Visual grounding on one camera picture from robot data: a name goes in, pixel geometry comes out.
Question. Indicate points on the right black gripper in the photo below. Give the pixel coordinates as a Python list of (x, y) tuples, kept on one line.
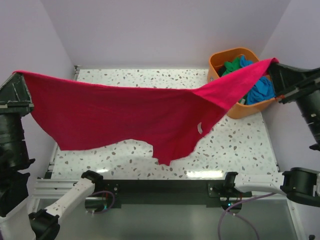
[(288, 81)]

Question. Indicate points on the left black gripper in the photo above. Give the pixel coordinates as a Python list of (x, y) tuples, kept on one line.
[(15, 95)]

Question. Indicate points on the red t-shirt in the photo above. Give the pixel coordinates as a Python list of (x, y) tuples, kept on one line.
[(83, 116)]

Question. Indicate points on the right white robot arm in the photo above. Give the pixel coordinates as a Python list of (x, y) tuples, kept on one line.
[(300, 185)]

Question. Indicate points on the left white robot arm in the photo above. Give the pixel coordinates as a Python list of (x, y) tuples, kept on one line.
[(15, 221)]

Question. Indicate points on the blue t-shirt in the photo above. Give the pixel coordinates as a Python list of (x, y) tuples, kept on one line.
[(262, 90)]

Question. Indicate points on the green t-shirt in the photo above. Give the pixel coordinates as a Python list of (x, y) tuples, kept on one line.
[(229, 67)]

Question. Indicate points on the orange plastic basket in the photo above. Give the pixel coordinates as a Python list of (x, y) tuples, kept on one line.
[(216, 68)]

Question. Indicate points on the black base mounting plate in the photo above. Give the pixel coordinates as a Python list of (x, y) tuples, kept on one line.
[(116, 193)]

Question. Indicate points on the aluminium table edge rail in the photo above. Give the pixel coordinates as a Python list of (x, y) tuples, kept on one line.
[(56, 152)]

